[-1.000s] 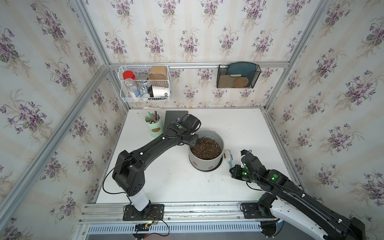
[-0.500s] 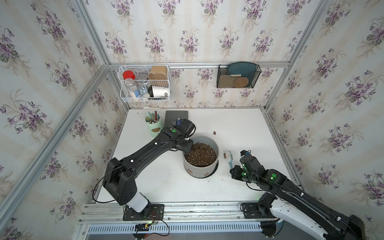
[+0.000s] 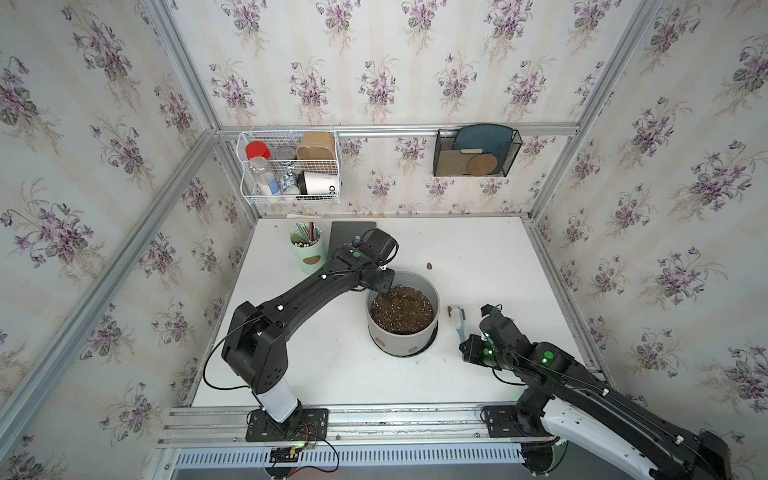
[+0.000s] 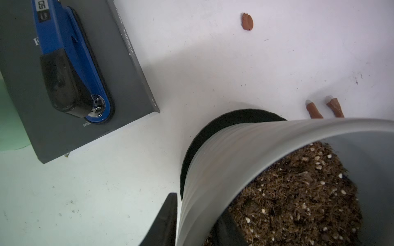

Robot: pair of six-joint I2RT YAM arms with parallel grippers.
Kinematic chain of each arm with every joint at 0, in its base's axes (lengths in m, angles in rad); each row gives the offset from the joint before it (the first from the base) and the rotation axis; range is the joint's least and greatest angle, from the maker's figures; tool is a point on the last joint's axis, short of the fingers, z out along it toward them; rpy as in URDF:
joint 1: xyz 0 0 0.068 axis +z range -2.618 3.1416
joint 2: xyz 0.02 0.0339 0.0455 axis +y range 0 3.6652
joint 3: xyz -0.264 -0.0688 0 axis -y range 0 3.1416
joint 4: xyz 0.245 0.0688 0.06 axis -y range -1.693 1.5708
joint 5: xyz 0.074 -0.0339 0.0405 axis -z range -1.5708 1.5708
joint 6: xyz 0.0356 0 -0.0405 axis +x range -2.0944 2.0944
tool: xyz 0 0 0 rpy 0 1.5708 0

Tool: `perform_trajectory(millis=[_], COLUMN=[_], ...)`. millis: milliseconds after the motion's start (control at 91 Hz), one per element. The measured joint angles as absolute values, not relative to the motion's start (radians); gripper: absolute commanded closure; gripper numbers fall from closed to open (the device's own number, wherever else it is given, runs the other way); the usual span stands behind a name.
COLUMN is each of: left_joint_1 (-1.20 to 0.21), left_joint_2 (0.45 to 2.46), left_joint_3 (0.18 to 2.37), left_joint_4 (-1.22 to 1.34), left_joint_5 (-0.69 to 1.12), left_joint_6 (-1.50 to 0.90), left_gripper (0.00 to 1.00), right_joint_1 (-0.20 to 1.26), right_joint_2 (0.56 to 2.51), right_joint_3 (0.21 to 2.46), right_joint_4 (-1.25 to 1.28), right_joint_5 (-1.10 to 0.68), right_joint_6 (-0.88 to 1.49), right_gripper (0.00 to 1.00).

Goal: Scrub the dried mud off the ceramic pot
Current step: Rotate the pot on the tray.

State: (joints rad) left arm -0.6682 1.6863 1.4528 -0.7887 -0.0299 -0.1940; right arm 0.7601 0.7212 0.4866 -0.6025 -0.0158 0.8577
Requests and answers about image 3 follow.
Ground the light teal scrub brush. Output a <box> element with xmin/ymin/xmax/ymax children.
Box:
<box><xmin>450</xmin><ymin>306</ymin><xmax>467</xmax><ymax>344</ymax></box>

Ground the grey ceramic pot with soil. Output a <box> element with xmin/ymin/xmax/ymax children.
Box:
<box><xmin>366</xmin><ymin>271</ymin><xmax>440</xmax><ymax>355</ymax></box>

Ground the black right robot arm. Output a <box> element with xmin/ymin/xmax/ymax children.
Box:
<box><xmin>459</xmin><ymin>305</ymin><xmax>733</xmax><ymax>479</ymax></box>

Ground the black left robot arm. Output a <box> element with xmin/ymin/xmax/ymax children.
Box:
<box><xmin>221</xmin><ymin>228</ymin><xmax>399</xmax><ymax>426</ymax></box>

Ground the black pot saucer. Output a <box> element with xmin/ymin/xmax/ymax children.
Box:
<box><xmin>388</xmin><ymin>327</ymin><xmax>439</xmax><ymax>358</ymax></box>

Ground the dark grey book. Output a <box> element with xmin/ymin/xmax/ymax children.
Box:
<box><xmin>328</xmin><ymin>220</ymin><xmax>377</xmax><ymax>254</ymax></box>

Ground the mint green pencil cup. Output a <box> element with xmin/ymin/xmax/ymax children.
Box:
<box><xmin>290</xmin><ymin>222</ymin><xmax>327</xmax><ymax>275</ymax></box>

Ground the white cup black rim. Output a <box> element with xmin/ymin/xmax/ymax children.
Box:
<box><xmin>297</xmin><ymin>170</ymin><xmax>340</xmax><ymax>196</ymax></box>

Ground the clear plastic bottle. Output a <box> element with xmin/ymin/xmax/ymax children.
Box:
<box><xmin>248</xmin><ymin>156</ymin><xmax>281</xmax><ymax>197</ymax></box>

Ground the teal plate in organizer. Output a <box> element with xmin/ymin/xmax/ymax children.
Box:
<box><xmin>453</xmin><ymin>123</ymin><xmax>516</xmax><ymax>176</ymax></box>

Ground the red lidded jar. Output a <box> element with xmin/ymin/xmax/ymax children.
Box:
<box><xmin>245</xmin><ymin>141</ymin><xmax>271</xmax><ymax>160</ymax></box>

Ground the black mesh wall organizer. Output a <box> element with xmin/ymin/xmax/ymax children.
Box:
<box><xmin>432</xmin><ymin>127</ymin><xmax>523</xmax><ymax>178</ymax></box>

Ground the white wire wall basket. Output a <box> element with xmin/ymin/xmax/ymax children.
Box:
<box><xmin>236</xmin><ymin>129</ymin><xmax>342</xmax><ymax>205</ymax></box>

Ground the small circuit board with wires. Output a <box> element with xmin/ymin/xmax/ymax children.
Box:
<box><xmin>268</xmin><ymin>447</ymin><xmax>304</xmax><ymax>464</ymax></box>

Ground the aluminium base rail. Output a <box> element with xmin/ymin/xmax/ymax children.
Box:
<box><xmin>150</xmin><ymin>403</ymin><xmax>528</xmax><ymax>478</ymax></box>

